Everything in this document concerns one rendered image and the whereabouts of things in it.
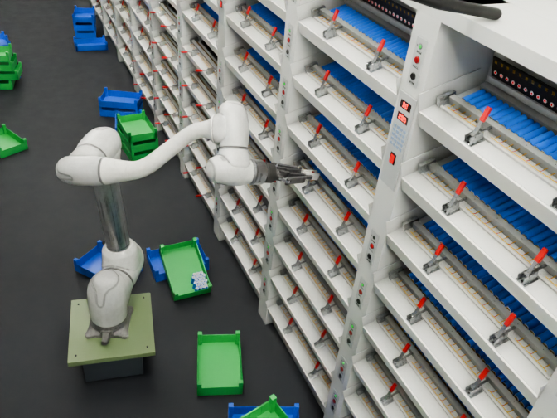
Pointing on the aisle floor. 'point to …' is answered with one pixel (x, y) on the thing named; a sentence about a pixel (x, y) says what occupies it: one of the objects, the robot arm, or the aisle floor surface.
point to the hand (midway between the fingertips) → (309, 174)
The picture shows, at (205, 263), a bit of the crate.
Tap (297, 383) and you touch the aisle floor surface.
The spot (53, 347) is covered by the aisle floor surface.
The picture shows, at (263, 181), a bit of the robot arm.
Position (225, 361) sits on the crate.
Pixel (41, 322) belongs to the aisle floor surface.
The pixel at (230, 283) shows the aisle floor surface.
